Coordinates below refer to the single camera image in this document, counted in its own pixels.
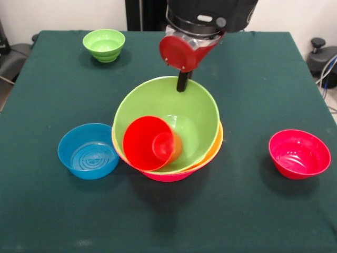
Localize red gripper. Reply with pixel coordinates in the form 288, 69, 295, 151
158, 31, 226, 93

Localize large green bowl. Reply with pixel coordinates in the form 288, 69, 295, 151
112, 76, 221, 173

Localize large orange bowl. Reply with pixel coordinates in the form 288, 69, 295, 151
111, 121, 224, 176

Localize red cup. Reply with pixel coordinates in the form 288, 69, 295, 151
122, 115, 183, 172

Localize large pink bowl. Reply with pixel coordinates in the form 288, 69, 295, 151
141, 158, 211, 183

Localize black cabinet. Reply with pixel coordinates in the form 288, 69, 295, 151
125, 0, 169, 32

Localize small green bowl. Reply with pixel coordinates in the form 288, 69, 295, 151
82, 28, 126, 63

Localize dark green tablecloth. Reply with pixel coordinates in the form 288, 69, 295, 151
0, 30, 337, 253

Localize red bowl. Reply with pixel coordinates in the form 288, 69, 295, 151
268, 129, 332, 180

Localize blue bowl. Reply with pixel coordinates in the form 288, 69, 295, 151
57, 123, 121, 180

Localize black equipment base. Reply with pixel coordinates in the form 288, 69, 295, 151
306, 37, 337, 79

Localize black chair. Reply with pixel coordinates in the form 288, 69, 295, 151
0, 18, 39, 85

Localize blue and white cables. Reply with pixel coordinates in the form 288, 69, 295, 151
315, 54, 337, 90

